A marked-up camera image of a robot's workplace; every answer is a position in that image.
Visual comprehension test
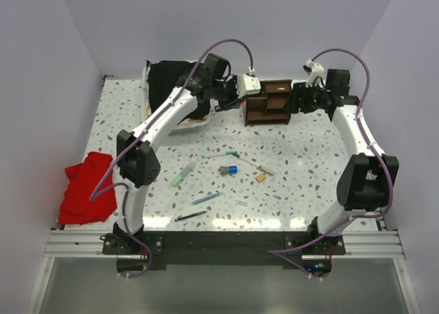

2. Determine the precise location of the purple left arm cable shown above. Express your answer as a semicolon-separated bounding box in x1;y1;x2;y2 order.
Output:
89;38;257;279

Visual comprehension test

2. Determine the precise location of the blue pen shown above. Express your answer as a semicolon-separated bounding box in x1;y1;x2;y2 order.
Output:
191;192;223;205

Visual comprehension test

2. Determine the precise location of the thin white green pen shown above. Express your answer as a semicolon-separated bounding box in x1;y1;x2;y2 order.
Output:
202;151;234;158

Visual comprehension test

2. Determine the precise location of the white marker green cap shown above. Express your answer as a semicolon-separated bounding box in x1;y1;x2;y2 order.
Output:
232;152;261;170

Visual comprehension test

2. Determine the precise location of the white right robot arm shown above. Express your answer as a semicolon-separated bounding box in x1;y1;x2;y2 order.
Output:
283;62;399;254

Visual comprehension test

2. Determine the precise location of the light green highlighter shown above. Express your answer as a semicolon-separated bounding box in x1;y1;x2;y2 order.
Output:
171;162;195;186

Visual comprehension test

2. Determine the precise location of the black cloth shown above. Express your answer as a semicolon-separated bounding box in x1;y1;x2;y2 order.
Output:
145;60;212;119

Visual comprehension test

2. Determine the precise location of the red cloth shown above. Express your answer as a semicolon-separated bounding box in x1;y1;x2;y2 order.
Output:
58;152;117;225

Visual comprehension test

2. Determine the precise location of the beige long eraser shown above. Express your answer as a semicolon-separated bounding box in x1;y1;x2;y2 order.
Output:
259;166;275;176

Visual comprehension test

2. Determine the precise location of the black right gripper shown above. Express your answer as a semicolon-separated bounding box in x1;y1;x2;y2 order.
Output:
283;81;330;114

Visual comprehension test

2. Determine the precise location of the white plastic basket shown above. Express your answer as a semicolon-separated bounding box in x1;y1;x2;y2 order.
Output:
141;60;213;135

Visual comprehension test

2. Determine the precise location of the dark purple pen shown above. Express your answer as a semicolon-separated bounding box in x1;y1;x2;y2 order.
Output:
174;210;208;222

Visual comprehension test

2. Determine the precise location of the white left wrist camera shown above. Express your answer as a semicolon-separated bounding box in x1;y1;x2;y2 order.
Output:
237;74;261;98

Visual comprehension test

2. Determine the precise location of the aluminium front rail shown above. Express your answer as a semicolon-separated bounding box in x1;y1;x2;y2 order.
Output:
43;230;405;258

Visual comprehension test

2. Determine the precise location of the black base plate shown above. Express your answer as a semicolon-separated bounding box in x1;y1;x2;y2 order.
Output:
100;231;346;276

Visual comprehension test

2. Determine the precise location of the yellow square eraser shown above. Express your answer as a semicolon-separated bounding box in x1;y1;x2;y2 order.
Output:
255;173;266;182

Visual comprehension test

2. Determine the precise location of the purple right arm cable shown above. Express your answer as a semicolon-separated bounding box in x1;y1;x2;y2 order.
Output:
267;48;394;277

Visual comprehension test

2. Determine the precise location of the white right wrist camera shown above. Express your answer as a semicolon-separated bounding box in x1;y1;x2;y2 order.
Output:
302;60;325;88

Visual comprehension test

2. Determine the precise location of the small clear pen cap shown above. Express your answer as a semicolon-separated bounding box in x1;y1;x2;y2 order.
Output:
235;200;248;206

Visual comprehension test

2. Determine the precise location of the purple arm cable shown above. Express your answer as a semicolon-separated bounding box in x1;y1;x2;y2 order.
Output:
89;38;257;279
267;48;394;277

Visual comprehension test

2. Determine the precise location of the brown wooden desk organizer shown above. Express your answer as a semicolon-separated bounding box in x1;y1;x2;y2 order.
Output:
243;80;293;126

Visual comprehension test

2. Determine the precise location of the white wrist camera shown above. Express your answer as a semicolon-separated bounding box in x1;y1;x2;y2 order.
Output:
237;74;261;98
302;60;325;88

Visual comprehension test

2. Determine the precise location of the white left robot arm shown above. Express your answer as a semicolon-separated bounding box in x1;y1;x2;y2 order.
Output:
114;53;246;254

